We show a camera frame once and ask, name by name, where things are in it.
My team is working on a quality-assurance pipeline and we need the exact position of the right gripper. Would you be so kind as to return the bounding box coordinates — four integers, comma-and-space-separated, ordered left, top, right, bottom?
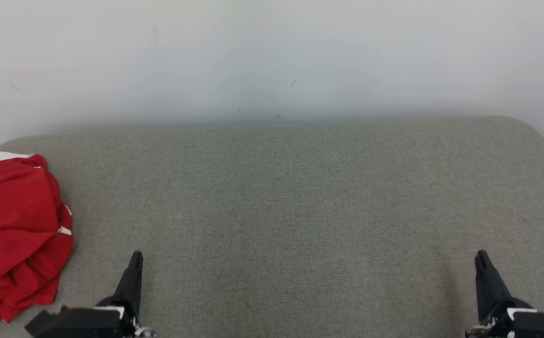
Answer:
465, 250, 544, 338

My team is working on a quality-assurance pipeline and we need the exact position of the red basketball jersey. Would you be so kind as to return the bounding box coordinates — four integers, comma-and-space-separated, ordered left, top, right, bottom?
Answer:
0, 188, 74, 332

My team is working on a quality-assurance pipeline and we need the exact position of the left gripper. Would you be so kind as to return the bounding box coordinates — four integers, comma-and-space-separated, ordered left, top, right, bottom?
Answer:
65, 251, 158, 338

